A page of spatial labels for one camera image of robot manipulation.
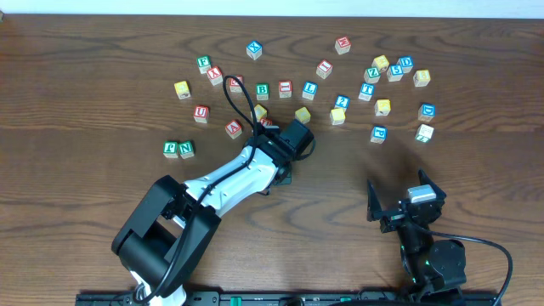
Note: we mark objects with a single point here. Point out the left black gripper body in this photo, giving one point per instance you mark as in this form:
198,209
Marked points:
263,138

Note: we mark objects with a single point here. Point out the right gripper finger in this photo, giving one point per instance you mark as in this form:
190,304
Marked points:
425,179
374,209

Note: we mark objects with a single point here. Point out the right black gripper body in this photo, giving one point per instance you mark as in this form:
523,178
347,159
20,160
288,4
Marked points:
399,215

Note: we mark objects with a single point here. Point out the green B block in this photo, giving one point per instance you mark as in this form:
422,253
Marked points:
262,91

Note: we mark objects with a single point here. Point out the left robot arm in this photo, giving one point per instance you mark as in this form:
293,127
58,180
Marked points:
165,237

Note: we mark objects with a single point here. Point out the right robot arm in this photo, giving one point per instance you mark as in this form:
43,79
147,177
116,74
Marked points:
437,268

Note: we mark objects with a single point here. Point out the red U block centre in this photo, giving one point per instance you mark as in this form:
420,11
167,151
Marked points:
266,122

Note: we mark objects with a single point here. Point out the red u block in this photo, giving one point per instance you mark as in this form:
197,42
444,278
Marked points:
201,114
266,122

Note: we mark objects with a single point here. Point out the yellow block centre left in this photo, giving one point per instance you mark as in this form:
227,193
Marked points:
259,113

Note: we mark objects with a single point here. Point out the white green Z block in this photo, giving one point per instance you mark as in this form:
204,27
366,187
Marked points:
424,133

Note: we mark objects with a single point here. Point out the red A block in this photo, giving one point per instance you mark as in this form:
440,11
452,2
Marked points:
234,129

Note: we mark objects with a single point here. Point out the red I block centre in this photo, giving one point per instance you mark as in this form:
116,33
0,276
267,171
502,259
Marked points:
285,89

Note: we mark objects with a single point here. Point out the red i block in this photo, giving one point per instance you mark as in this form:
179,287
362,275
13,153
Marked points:
285,89
324,69

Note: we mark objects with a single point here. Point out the blue L block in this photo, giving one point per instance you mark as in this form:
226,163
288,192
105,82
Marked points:
309,90

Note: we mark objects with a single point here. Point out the blue block lower right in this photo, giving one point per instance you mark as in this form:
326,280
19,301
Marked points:
378,134

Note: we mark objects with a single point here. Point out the yellow block below 2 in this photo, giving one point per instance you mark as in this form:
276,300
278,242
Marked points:
337,116

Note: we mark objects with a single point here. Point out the blue D block right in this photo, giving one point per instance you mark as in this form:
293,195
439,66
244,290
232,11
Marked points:
426,113

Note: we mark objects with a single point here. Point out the blue d block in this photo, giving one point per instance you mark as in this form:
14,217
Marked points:
426,113
406,63

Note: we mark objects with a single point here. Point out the red E block left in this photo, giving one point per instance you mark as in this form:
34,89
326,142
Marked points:
234,84

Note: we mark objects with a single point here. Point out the red e block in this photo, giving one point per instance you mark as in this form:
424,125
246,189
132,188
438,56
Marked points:
342,45
234,84

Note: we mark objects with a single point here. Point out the blue 2 block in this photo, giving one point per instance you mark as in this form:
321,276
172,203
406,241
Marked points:
342,102

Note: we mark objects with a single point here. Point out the red U block left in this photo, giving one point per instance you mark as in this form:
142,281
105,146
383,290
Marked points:
201,114

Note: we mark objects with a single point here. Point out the red I block upper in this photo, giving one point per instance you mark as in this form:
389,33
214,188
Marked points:
324,69

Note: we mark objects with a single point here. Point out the green N block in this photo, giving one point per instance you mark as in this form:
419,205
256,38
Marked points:
186,149

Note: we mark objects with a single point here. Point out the red X block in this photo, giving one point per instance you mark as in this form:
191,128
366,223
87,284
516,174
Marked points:
215,75

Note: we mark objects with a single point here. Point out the blue X block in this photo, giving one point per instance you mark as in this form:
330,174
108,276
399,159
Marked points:
254,50

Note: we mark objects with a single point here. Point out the yellow 8 block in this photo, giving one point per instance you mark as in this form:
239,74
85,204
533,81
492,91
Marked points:
421,78

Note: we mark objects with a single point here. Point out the blue T block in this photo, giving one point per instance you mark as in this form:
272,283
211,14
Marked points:
366,91

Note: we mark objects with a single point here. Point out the green J block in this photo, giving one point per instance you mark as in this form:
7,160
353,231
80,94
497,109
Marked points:
170,149

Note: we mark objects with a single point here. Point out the blue 5 block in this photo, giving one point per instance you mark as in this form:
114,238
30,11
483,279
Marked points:
394,73

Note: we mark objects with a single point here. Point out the green F block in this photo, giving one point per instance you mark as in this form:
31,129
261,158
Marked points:
204,64

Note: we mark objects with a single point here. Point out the yellow block far left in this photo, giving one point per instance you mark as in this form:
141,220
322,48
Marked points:
182,89

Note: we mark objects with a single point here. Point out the blue D block upper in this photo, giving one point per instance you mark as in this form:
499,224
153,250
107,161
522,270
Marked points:
406,63

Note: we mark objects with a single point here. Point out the red E block top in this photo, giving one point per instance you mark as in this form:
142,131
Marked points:
342,45

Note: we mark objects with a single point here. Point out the yellow block top right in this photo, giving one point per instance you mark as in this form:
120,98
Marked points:
381,63

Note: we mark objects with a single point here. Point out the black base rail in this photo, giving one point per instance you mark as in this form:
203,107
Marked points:
292,298

